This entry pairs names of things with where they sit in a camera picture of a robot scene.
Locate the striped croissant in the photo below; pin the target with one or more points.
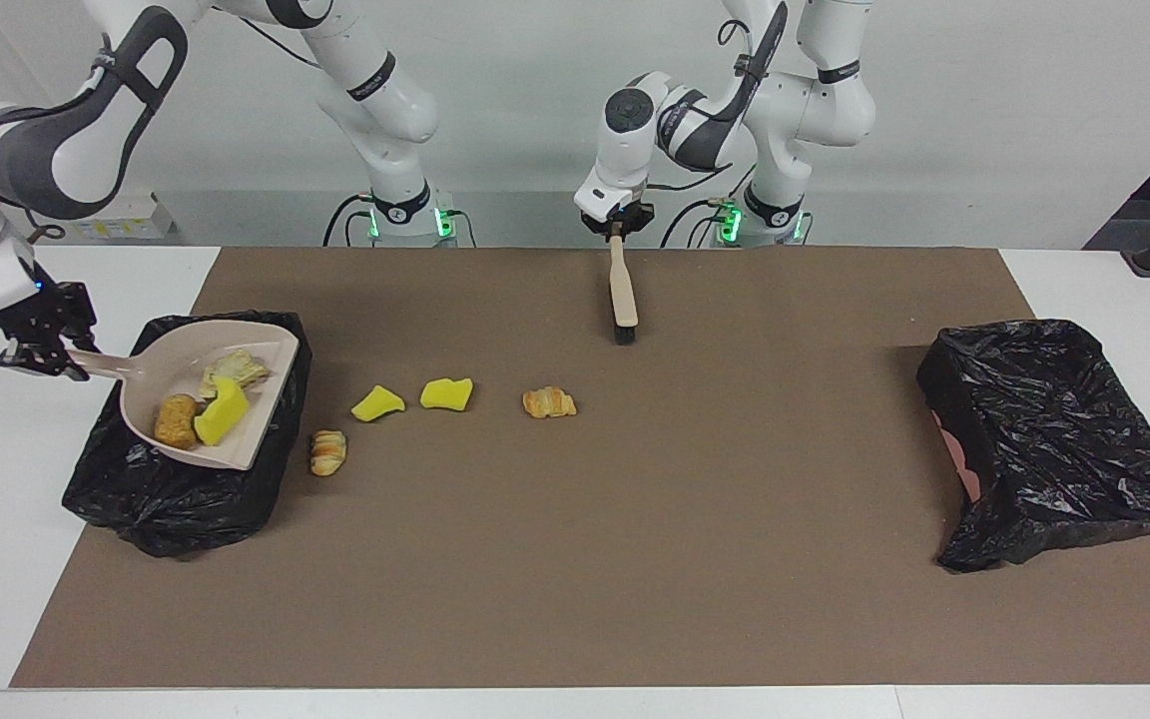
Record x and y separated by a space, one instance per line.
327 452
549 402

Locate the thick yellow sponge piece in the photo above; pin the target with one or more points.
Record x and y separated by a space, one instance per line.
446 393

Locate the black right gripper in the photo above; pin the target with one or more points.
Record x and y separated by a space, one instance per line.
46 318

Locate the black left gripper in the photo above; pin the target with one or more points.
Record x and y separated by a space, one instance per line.
618 222

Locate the yellow sponge wedge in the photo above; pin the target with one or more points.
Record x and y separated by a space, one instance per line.
375 404

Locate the black trash bag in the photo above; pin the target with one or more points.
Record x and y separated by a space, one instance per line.
1054 439
186 509

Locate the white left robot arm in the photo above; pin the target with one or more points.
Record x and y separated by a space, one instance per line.
805 110

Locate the pink plastic bin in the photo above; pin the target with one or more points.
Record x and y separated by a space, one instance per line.
959 459

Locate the white wall socket box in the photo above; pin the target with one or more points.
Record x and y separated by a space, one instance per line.
116 215

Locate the brown corn cob bread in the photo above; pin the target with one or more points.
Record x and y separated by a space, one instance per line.
176 421

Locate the beige hand brush black bristles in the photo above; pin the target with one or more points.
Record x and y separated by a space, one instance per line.
622 290

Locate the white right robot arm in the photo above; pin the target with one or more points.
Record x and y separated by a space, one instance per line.
375 90

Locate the beige plastic dustpan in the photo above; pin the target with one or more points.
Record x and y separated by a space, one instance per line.
166 367

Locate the yellow sponge piece green backing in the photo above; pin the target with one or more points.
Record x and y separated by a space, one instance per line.
221 414

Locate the brown paper table mat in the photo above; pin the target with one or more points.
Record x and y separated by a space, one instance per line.
585 599

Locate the pale bread chunk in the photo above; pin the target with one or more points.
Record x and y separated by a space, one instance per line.
236 369

